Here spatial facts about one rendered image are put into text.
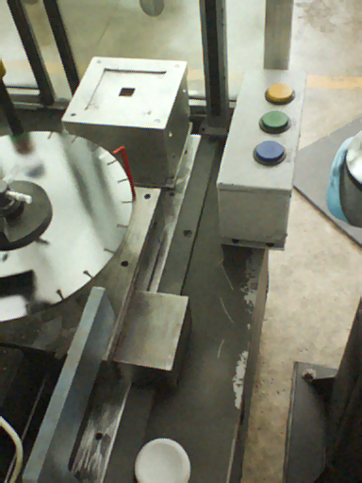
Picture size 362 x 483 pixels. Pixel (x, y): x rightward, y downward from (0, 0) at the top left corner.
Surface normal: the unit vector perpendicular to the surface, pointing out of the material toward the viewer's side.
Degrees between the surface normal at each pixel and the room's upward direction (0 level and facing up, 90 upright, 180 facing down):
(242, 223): 90
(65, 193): 0
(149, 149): 90
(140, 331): 0
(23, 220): 5
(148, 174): 90
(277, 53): 90
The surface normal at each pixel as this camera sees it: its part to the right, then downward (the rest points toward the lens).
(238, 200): -0.22, 0.79
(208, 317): -0.10, -0.60
